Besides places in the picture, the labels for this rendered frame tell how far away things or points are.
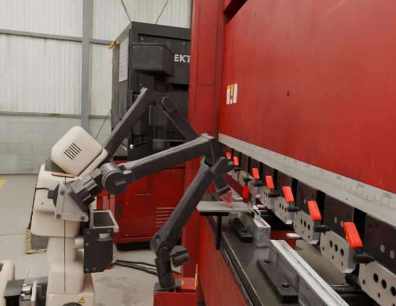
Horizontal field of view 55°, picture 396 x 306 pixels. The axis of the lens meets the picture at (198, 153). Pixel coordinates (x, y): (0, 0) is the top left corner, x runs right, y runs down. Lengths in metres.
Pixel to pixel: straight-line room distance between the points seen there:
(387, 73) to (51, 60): 8.02
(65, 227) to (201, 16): 1.84
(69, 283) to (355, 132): 1.06
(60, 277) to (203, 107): 1.67
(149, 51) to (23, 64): 5.90
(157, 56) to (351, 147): 2.12
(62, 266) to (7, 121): 7.25
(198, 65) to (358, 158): 1.95
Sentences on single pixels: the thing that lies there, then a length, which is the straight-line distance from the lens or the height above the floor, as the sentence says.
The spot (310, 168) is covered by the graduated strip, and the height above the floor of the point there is 1.31.
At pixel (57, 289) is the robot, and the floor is 0.83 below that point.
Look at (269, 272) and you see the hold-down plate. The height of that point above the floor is 0.91.
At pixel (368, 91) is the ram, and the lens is 0.93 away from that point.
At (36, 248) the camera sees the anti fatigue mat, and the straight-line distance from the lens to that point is 4.30.
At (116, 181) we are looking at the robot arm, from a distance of 1.23.
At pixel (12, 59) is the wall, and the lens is 8.64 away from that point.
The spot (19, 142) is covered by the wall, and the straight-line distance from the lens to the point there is 8.62.
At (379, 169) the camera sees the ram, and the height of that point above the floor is 1.36.
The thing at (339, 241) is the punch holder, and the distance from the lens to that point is 1.02.
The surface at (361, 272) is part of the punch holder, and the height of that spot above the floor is 1.13.
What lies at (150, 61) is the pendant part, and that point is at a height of 1.82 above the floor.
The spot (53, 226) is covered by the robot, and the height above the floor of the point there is 1.04.
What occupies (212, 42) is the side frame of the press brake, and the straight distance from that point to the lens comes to 2.79.
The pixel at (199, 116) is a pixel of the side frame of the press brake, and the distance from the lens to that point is 2.73.
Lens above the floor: 1.46
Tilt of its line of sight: 6 degrees down
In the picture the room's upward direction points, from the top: 3 degrees clockwise
